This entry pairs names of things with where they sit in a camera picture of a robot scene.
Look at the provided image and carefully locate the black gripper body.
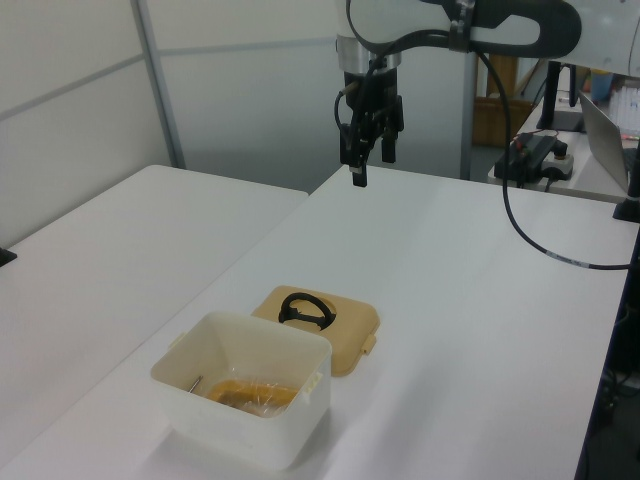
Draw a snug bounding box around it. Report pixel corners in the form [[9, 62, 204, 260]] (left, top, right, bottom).
[[341, 67, 403, 129]]

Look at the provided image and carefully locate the black lid handle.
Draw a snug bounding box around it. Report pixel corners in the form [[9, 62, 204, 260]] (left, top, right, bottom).
[[277, 290, 336, 333]]

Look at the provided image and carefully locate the beige tool case lid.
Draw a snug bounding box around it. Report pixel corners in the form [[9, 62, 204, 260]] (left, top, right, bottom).
[[250, 284, 382, 378]]

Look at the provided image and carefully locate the white plastic tool case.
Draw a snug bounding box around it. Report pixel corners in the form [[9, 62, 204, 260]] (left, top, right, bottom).
[[150, 310, 333, 473]]

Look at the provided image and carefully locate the black power strip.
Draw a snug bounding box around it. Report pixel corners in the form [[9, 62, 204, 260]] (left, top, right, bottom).
[[493, 132, 577, 190]]

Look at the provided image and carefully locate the black monitor stand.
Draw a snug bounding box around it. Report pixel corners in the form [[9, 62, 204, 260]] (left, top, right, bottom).
[[535, 60, 587, 134]]

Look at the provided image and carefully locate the blue cup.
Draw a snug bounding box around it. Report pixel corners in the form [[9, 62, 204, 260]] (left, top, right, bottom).
[[590, 69, 614, 105]]

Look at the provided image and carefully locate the silver laptop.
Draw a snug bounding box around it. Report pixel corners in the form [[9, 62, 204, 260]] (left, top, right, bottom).
[[578, 89, 632, 194]]

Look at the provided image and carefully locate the clear plastic bag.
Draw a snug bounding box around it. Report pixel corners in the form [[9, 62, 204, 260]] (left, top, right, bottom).
[[202, 367, 304, 420]]

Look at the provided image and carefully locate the orange C-clamp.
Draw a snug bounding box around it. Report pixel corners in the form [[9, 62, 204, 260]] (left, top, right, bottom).
[[203, 378, 300, 419]]

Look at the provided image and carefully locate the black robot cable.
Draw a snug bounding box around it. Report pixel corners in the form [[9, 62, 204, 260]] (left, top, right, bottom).
[[333, 28, 633, 272]]

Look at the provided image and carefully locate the grey partition post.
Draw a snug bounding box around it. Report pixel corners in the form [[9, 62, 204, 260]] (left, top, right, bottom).
[[133, 0, 187, 171]]

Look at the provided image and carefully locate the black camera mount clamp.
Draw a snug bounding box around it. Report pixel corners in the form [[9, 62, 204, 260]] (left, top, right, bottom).
[[612, 145, 640, 224]]

